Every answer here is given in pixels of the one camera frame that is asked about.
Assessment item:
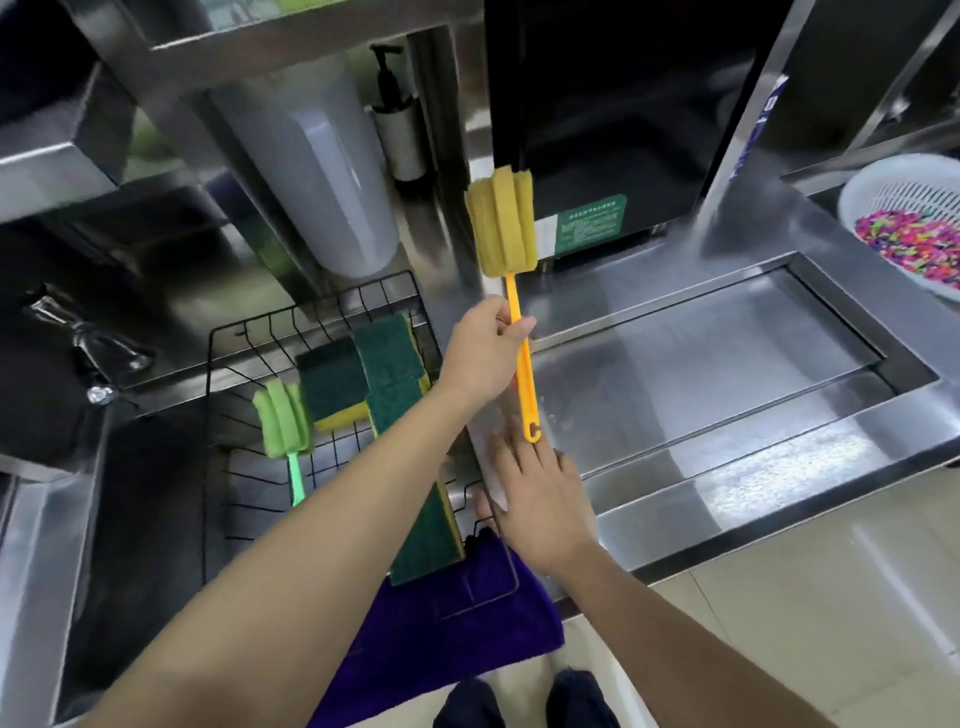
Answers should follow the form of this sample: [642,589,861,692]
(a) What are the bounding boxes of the pile of colourful small pieces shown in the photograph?
[854,209,960,291]

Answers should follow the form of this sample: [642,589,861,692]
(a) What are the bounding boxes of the white plastic colander basket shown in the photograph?
[837,153,960,304]

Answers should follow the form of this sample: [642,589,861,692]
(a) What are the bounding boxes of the black machine with green label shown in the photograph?
[483,0,797,261]

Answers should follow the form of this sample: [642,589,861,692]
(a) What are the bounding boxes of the black wire dish rack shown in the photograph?
[201,270,523,624]

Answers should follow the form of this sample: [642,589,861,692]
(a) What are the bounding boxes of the steel recessed counter lid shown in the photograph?
[523,265,888,483]

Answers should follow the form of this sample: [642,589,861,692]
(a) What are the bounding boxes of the person's right forearm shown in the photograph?
[525,541,843,728]

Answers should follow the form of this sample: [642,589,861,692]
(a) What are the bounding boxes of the yellow sponge bottle brush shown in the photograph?
[463,165,543,445]

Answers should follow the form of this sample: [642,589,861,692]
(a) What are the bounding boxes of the steel wall shelf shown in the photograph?
[0,0,485,226]

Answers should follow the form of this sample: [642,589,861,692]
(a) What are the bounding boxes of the stack of translucent plastic cups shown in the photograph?
[207,51,402,281]

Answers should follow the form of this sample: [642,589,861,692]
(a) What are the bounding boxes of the person's left forearm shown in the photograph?
[78,378,483,728]

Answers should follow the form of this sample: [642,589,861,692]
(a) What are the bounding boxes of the black shoe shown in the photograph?
[432,678,508,728]
[545,668,621,728]

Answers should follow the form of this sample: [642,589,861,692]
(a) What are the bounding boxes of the chrome faucet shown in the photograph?
[21,282,156,407]

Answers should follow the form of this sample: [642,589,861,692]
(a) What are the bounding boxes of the pump dispenser bottle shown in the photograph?
[367,42,431,186]

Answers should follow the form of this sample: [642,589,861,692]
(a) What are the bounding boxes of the steel sink basin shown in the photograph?
[0,390,481,728]

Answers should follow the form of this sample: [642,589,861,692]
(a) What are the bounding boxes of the green sponge bottle brush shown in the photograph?
[252,378,315,508]

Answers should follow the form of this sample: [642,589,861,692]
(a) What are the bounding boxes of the person's right hand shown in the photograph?
[474,432,602,576]

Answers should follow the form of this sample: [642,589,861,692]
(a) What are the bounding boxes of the purple cloth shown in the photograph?
[306,526,566,728]

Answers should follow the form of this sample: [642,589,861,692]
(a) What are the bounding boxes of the person's left hand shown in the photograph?
[437,294,537,410]

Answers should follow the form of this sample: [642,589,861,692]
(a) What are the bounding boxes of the green yellow scouring sponge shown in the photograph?
[351,312,426,388]
[387,456,468,588]
[364,369,434,438]
[294,336,373,435]

